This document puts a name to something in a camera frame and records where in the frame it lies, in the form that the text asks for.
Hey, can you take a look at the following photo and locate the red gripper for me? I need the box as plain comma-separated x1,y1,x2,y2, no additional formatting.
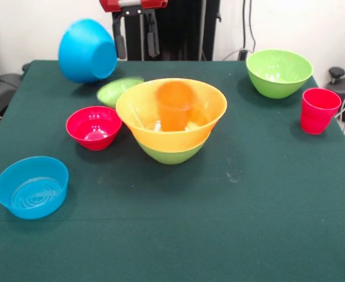
99,0,169,61

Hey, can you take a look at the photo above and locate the large blue plastic bowl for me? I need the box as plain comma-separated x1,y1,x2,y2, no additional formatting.
58,18,119,84

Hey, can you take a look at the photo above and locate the small green plastic bowl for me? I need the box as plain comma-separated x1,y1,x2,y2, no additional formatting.
96,76,145,109

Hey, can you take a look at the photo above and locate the large orange plastic bowl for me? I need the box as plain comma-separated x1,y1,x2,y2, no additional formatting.
115,78,228,153

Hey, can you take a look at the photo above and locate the orange plastic cup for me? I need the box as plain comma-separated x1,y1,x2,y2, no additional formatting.
156,81,196,132

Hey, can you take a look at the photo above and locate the small pink plastic bowl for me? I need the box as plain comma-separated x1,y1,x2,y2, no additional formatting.
65,106,122,152

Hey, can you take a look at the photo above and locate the large green plastic bowl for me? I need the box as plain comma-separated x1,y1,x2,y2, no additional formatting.
137,139,207,165
246,49,314,99

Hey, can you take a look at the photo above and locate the small blue plastic bowl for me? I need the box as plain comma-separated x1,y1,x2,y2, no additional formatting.
0,156,69,220

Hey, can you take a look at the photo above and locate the black chair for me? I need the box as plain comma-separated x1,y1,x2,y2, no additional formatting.
0,38,23,118

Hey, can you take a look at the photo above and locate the red plastic cup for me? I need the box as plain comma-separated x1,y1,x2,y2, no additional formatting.
300,88,343,136

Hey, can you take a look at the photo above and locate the black round knob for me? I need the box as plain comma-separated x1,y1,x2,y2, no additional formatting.
328,66,345,85

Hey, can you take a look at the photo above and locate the dark green table cloth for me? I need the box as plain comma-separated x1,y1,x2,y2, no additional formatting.
0,59,345,282

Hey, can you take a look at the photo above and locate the grey cable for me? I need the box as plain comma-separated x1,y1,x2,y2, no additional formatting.
222,49,243,61

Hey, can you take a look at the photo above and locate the black cable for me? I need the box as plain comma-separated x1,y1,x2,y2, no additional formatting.
242,0,248,51
248,0,257,51

